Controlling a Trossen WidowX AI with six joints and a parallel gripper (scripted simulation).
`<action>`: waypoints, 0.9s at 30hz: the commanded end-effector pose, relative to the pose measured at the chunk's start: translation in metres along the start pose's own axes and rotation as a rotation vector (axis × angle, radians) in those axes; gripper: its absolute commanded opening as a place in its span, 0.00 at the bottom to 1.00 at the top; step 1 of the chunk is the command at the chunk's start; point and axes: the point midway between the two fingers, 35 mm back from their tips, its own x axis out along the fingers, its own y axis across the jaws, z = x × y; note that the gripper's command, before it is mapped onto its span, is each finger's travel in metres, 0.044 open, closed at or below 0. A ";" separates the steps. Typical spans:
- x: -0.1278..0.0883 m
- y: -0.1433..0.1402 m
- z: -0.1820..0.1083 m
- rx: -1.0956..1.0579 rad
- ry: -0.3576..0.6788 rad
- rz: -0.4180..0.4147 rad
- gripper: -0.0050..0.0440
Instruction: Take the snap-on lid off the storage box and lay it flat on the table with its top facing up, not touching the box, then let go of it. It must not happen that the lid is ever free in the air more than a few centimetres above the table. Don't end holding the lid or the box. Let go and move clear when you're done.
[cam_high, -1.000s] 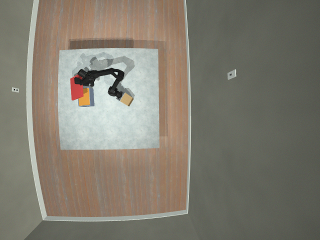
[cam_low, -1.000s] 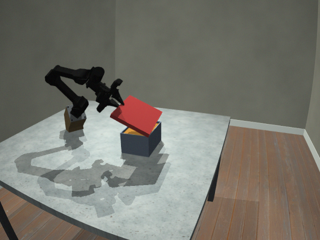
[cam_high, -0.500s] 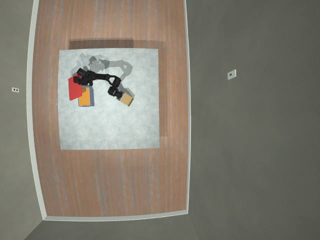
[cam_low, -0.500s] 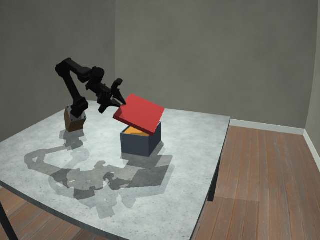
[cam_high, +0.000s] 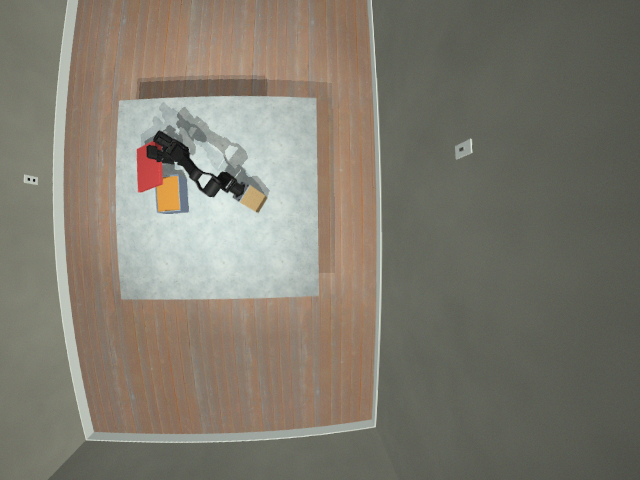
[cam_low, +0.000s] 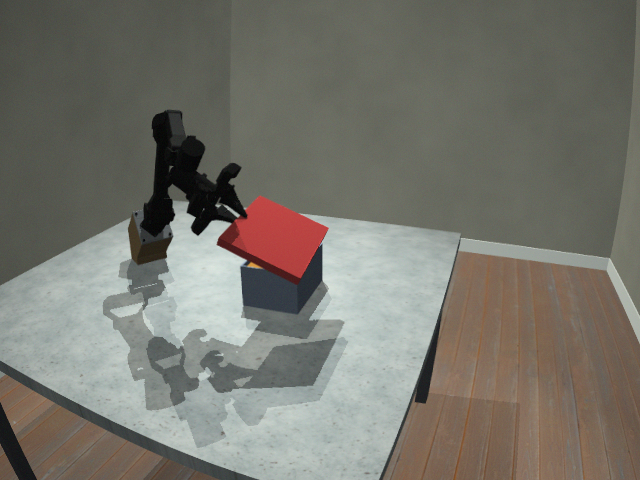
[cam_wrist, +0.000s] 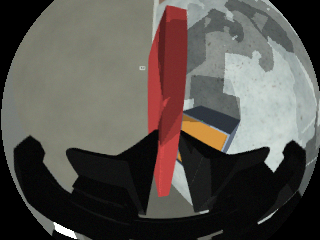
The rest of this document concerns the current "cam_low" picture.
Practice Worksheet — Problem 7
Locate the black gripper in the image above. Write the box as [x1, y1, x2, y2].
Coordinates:
[184, 163, 248, 236]

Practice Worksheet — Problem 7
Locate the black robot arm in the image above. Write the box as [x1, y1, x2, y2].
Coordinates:
[140, 110, 214, 237]

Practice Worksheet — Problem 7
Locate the red square lid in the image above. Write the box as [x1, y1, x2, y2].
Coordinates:
[217, 196, 329, 285]

